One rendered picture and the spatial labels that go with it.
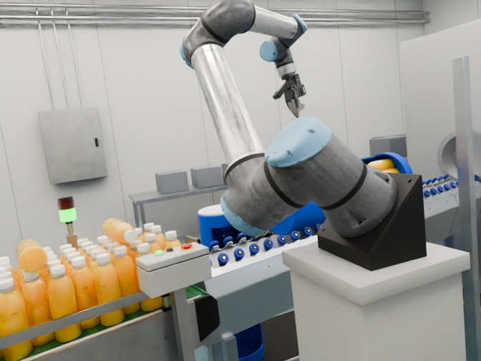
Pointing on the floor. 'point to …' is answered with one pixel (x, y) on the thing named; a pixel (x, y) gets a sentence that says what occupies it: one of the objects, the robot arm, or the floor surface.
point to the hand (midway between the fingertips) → (295, 115)
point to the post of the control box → (182, 325)
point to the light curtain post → (467, 203)
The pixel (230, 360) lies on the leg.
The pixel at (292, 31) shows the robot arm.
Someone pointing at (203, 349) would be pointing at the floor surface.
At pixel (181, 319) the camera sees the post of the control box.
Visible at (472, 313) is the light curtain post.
